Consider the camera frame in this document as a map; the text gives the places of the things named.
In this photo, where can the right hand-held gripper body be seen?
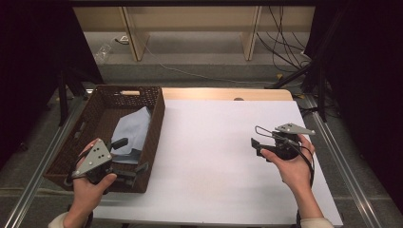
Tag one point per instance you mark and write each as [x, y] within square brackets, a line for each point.
[286, 145]

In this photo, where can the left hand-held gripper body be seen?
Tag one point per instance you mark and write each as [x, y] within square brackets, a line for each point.
[98, 158]

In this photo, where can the light blue cloth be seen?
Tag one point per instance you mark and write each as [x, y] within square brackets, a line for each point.
[133, 129]

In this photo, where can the brown woven basket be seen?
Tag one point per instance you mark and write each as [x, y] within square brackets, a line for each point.
[95, 117]

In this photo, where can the person's right hand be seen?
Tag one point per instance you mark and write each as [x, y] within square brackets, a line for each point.
[294, 172]

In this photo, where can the person's left hand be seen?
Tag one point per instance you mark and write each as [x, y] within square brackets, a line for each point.
[87, 193]

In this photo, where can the white table mat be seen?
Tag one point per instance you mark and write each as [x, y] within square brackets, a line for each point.
[206, 158]

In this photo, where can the black metal stand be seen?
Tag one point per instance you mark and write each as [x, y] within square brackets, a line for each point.
[313, 72]
[63, 95]

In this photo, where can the clear plastic bag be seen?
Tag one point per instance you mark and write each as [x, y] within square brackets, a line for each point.
[103, 53]

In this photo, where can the black curtain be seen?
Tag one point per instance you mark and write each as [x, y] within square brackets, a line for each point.
[367, 79]
[31, 63]

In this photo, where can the beige wooden furniture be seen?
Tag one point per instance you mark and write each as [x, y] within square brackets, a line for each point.
[190, 19]

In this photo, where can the aluminium rail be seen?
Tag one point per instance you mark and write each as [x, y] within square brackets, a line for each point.
[345, 177]
[34, 177]

